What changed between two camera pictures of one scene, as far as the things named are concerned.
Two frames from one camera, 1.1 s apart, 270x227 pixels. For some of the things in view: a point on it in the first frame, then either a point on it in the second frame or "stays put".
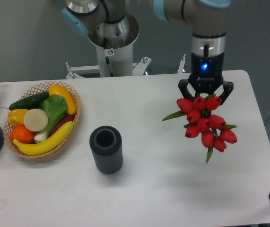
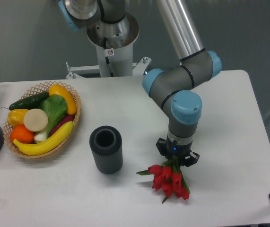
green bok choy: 55,106 stays put
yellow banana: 47,144 stays put
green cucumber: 33,102 stays put
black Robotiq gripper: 206,76 to 172,148
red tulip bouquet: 202,122 to 168,177
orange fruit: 22,134 stays put
